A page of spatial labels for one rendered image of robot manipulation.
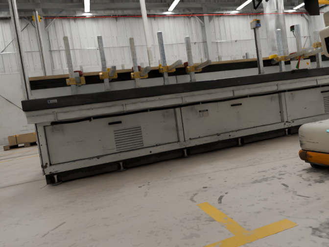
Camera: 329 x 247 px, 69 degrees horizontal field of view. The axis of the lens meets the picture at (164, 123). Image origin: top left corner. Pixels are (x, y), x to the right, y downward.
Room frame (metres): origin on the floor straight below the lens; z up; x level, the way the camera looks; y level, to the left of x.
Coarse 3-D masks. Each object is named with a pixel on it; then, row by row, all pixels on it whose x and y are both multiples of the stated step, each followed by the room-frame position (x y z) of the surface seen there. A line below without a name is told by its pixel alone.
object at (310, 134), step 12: (324, 120) 1.51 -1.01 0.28; (300, 132) 1.47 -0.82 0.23; (312, 132) 1.39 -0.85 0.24; (324, 132) 1.32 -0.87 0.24; (300, 144) 1.49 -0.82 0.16; (312, 144) 1.40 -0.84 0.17; (324, 144) 1.33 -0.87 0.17; (300, 156) 1.49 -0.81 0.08; (312, 156) 1.40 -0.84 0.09; (324, 156) 1.33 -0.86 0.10
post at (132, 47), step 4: (132, 40) 1.99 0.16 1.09; (132, 44) 1.99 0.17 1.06; (132, 48) 1.99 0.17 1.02; (132, 52) 1.99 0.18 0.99; (132, 56) 1.99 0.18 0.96; (132, 60) 2.00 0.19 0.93; (136, 60) 1.99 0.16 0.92; (132, 64) 2.02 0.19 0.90; (136, 64) 1.99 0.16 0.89; (136, 68) 1.99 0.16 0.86; (136, 80) 1.99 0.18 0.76; (136, 84) 1.99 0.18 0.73; (140, 84) 2.00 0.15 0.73
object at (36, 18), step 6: (36, 12) 2.79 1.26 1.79; (36, 18) 2.80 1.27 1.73; (42, 18) 2.85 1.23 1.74; (36, 24) 2.79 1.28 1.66; (36, 30) 2.78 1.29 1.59; (42, 42) 2.82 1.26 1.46; (42, 48) 2.79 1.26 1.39; (42, 54) 2.80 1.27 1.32; (42, 60) 2.79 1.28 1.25; (42, 66) 2.78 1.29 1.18
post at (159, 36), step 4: (160, 32) 2.07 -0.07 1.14; (160, 36) 2.06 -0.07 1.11; (160, 40) 2.06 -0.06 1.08; (160, 44) 2.06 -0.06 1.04; (160, 48) 2.06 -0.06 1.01; (160, 52) 2.07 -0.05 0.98; (164, 52) 2.07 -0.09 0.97; (160, 56) 2.09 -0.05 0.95; (164, 56) 2.07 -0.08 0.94; (164, 60) 2.07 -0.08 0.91; (164, 64) 2.07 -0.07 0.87; (164, 72) 2.06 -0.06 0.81; (164, 76) 2.06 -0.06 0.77; (164, 80) 2.06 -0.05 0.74; (168, 80) 2.07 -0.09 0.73
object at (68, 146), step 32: (224, 64) 2.49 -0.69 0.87; (256, 64) 2.61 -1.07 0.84; (288, 64) 2.73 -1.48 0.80; (288, 96) 2.75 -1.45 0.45; (320, 96) 2.90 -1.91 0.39; (64, 128) 2.04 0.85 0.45; (96, 128) 2.12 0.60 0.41; (128, 128) 2.20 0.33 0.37; (160, 128) 2.29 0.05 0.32; (192, 128) 2.39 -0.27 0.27; (224, 128) 2.50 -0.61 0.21; (256, 128) 2.57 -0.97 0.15; (288, 128) 2.73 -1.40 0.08; (64, 160) 2.03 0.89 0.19; (96, 160) 2.08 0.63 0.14; (128, 160) 2.18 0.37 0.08; (160, 160) 2.27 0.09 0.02
